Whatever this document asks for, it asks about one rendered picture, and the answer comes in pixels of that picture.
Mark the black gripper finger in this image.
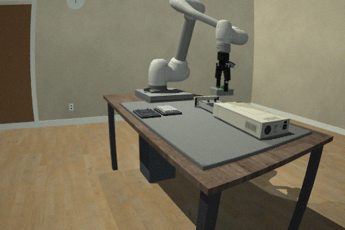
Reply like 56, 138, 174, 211
221, 63, 230, 92
215, 63, 222, 88

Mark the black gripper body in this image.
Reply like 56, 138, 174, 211
218, 52, 229, 69

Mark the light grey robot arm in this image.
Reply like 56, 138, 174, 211
144, 0, 249, 93

